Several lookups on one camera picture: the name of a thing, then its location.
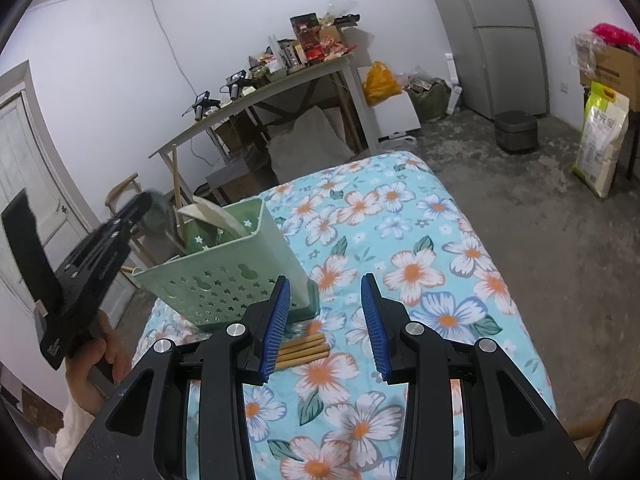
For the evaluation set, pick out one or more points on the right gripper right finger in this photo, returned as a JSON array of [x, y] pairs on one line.
[[509, 431]]

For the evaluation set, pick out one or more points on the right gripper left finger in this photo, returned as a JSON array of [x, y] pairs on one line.
[[141, 432]]

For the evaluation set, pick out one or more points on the wooden chopstick five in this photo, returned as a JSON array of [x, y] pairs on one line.
[[302, 360]]

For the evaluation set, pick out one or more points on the beige round soup ladle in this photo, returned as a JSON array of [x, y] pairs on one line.
[[205, 211]]

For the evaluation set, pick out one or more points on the wooden chopstick three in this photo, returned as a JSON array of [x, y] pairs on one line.
[[305, 345]]

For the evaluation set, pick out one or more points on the wooden chopstick four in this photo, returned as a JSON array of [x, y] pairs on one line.
[[304, 353]]

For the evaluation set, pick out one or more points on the wooden chopstick one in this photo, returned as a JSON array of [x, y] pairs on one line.
[[175, 177]]

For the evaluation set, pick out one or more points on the wooden chopstick two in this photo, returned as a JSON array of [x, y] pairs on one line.
[[307, 339]]

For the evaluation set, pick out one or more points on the person left hand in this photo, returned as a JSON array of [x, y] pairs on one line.
[[107, 347]]

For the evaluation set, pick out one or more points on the wooden chair black seat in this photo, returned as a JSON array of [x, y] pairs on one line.
[[121, 194]]

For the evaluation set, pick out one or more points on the white door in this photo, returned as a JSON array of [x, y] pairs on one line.
[[30, 160]]

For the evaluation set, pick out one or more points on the green plastic utensil holder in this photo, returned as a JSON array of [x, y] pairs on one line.
[[215, 285]]

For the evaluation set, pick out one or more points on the floral blue tablecloth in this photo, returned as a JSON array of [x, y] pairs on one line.
[[388, 216]]

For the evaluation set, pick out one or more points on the white sack under table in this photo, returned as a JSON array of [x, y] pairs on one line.
[[314, 141]]

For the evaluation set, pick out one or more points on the black trash bin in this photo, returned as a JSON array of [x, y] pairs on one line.
[[516, 132]]

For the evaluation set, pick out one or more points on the yellow green rice bag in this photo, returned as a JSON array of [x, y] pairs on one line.
[[603, 131]]

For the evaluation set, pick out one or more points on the white foam box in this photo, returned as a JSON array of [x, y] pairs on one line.
[[396, 116]]

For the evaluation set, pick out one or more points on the red bottle on table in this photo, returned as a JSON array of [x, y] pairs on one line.
[[308, 38]]

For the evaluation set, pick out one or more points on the white work table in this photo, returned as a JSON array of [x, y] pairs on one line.
[[343, 65]]

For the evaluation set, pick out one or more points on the cardboard box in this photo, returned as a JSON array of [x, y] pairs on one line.
[[619, 70]]

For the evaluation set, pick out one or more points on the yellow plastic bag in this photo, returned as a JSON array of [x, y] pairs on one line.
[[380, 84]]

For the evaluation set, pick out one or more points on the pink plastic bag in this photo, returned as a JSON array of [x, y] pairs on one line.
[[617, 37]]

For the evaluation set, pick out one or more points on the grey refrigerator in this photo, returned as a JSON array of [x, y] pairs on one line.
[[499, 55]]

